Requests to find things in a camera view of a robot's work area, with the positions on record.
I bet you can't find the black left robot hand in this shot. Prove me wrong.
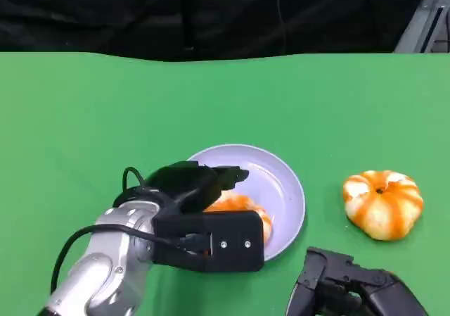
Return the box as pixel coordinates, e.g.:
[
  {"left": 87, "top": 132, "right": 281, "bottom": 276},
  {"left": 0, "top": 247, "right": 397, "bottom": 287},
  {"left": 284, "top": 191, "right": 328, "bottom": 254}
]
[{"left": 146, "top": 160, "right": 250, "bottom": 213}]

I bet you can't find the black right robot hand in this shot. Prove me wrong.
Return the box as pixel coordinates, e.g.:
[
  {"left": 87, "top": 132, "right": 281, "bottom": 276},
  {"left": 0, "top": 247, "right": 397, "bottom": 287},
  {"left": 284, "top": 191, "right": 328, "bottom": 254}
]
[{"left": 285, "top": 246, "right": 430, "bottom": 316}]

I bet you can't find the orange and white bread roll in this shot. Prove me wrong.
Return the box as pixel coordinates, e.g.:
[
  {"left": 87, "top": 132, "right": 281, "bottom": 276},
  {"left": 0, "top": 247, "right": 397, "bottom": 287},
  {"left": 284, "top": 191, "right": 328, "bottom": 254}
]
[
  {"left": 203, "top": 193, "right": 274, "bottom": 251},
  {"left": 342, "top": 169, "right": 425, "bottom": 242}
]

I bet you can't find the lilac plate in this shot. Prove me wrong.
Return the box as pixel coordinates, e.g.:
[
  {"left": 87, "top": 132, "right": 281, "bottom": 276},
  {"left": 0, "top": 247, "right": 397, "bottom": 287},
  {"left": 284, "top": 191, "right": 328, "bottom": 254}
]
[{"left": 186, "top": 144, "right": 307, "bottom": 263}]

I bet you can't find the green table cloth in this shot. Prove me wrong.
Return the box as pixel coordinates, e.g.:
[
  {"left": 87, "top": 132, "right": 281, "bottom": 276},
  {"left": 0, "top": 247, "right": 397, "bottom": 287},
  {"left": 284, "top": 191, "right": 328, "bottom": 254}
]
[{"left": 0, "top": 51, "right": 450, "bottom": 316}]

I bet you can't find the black curtain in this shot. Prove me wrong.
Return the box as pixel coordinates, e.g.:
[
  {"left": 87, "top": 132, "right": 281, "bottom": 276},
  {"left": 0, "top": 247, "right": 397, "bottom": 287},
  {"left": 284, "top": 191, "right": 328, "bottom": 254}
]
[{"left": 0, "top": 0, "right": 429, "bottom": 63}]

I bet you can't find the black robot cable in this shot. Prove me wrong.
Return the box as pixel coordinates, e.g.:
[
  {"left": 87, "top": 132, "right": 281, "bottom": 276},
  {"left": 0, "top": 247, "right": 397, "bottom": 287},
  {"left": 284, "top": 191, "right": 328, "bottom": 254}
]
[
  {"left": 50, "top": 223, "right": 212, "bottom": 296},
  {"left": 111, "top": 166, "right": 176, "bottom": 212}
]

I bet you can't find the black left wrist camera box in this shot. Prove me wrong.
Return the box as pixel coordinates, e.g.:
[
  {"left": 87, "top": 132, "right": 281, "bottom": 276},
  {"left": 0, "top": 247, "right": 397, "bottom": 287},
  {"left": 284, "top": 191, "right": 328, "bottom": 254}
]
[{"left": 152, "top": 210, "right": 266, "bottom": 273}]

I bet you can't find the aluminium frame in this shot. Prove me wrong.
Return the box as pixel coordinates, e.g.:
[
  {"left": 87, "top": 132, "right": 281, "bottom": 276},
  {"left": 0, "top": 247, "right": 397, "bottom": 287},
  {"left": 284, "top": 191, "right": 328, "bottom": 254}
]
[{"left": 393, "top": 0, "right": 450, "bottom": 54}]

